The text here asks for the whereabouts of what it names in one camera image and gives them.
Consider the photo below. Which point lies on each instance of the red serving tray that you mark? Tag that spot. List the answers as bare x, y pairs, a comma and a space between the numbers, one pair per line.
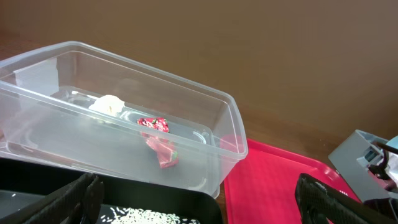
261, 187

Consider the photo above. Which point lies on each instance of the clear plastic bin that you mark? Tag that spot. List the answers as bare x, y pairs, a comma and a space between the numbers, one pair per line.
45, 117

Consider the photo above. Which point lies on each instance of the light blue plate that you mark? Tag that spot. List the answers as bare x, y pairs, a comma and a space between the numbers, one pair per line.
393, 142

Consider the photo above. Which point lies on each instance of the red snack wrapper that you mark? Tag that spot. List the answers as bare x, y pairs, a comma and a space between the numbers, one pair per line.
166, 153

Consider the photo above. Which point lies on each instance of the rice leftovers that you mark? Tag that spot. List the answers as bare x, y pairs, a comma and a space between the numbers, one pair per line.
128, 215

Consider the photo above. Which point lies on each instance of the white tissue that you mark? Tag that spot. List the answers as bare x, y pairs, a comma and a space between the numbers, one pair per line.
108, 104

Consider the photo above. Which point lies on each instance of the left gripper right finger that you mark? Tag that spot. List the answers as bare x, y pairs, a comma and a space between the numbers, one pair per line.
319, 203

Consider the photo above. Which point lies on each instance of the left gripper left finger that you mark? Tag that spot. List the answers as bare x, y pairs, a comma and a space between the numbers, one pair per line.
77, 202

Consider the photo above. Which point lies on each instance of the black plastic tray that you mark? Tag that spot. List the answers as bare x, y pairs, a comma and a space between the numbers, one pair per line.
23, 183

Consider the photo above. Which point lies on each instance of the grey dishwasher rack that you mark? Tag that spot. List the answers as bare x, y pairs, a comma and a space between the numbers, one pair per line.
362, 160

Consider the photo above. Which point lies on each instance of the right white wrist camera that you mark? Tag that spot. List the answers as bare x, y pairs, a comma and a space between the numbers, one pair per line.
392, 167

